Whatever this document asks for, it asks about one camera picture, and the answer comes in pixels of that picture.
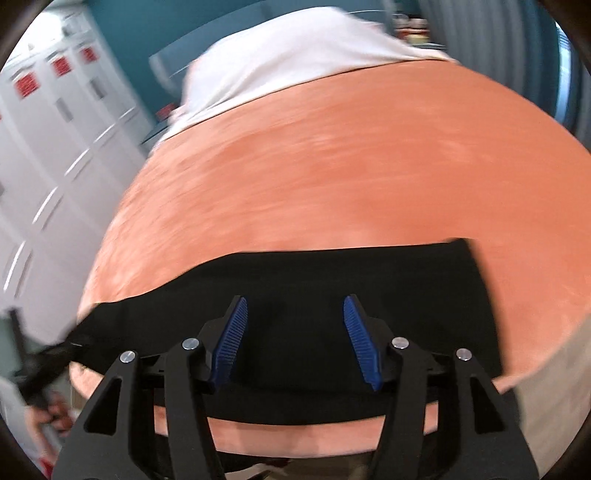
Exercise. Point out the blue upholstered headboard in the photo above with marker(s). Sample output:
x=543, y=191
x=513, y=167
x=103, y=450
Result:
x=184, y=55

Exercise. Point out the beige bed base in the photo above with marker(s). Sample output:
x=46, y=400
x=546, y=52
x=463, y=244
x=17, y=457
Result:
x=554, y=392

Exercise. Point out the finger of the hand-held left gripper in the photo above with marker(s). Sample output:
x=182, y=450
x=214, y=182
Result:
x=17, y=341
x=60, y=357

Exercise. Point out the black pants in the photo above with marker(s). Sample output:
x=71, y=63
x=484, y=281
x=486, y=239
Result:
x=300, y=277

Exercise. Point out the white wardrobe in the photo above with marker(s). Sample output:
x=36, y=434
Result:
x=46, y=161

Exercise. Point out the blue grey nightstand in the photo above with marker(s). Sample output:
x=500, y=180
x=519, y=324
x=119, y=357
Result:
x=154, y=136

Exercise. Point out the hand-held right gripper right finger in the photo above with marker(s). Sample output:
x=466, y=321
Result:
x=362, y=341

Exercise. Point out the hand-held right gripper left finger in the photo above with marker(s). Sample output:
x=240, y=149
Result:
x=228, y=341

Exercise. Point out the red box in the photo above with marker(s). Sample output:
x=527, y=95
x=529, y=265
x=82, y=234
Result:
x=166, y=111

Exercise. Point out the grey curtain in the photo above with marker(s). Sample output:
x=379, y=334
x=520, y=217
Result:
x=485, y=37

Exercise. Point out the white pillow cover sheet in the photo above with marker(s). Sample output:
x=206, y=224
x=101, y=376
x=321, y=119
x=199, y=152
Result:
x=300, y=60

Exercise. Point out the person's left hand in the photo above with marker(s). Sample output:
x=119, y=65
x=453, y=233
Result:
x=38, y=427

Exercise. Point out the doll in red dress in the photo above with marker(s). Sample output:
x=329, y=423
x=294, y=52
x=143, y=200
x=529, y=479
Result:
x=415, y=24

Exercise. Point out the yellow box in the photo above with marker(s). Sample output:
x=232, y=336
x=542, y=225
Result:
x=418, y=40

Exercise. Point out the red double happiness sticker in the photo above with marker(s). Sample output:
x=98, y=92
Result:
x=87, y=53
x=27, y=85
x=60, y=65

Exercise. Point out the orange plush blanket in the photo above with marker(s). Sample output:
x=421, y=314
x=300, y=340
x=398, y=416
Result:
x=346, y=161

